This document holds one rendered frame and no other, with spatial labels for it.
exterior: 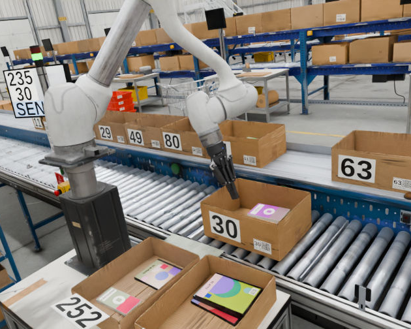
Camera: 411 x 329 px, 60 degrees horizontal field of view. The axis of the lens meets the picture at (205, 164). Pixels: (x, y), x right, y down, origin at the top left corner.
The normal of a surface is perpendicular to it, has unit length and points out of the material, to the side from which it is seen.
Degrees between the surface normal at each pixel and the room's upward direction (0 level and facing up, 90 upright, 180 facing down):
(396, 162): 90
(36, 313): 0
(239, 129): 90
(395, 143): 89
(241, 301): 0
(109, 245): 90
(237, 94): 77
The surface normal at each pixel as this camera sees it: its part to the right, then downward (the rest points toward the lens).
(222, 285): -0.13, -0.92
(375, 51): -0.69, 0.34
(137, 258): 0.75, 0.13
